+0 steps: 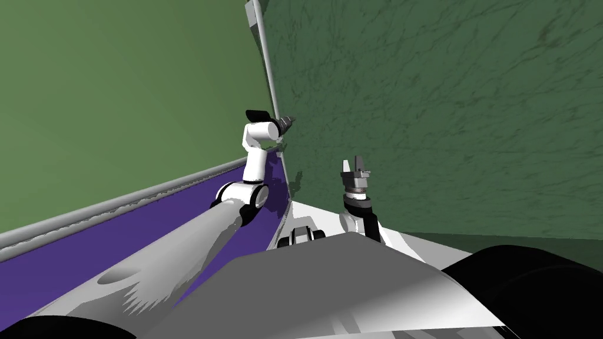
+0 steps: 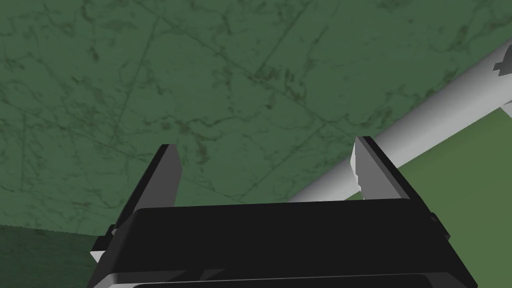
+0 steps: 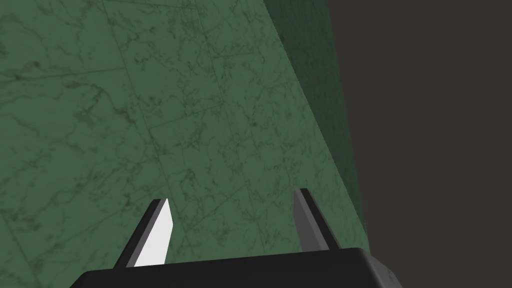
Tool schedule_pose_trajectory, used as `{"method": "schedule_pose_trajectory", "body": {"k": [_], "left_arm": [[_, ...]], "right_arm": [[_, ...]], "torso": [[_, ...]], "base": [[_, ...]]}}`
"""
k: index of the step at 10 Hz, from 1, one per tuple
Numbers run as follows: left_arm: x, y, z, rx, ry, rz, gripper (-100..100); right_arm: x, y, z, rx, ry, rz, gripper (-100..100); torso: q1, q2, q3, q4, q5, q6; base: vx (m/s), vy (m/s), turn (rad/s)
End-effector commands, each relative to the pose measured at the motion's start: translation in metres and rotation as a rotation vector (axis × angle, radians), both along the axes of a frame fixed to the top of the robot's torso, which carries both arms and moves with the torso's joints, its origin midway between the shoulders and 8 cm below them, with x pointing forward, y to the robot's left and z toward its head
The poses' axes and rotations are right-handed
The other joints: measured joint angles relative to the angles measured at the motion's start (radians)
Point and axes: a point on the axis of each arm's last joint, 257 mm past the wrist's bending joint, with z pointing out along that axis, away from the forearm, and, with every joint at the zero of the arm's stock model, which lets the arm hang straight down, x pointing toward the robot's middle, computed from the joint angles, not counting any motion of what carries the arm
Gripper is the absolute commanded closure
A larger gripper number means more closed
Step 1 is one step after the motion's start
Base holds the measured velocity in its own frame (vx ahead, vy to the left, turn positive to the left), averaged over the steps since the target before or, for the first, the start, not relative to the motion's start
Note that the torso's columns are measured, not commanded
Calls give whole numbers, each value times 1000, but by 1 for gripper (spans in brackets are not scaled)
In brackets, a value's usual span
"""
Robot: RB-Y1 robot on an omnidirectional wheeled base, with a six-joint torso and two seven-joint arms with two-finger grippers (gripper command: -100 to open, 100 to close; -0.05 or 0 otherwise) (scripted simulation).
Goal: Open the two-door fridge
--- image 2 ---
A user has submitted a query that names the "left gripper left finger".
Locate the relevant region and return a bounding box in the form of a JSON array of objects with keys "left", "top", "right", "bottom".
[{"left": 113, "top": 143, "right": 184, "bottom": 230}]

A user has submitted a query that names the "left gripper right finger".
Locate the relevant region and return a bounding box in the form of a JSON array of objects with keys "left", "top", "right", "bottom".
[{"left": 349, "top": 135, "right": 413, "bottom": 201}]

